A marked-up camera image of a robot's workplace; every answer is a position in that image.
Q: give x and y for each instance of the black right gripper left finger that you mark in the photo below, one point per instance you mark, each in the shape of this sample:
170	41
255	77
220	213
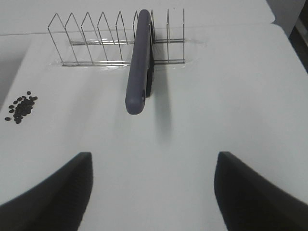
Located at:
56	204

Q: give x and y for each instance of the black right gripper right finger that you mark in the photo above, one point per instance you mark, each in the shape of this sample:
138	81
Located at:
249	202

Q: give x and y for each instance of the pile of coffee beans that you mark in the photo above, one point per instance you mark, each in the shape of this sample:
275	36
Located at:
20	108

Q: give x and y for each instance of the grey hand brush black bristles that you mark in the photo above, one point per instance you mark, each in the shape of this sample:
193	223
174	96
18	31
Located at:
139	86

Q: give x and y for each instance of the metal wire rack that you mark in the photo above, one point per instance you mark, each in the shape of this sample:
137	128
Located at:
121	39

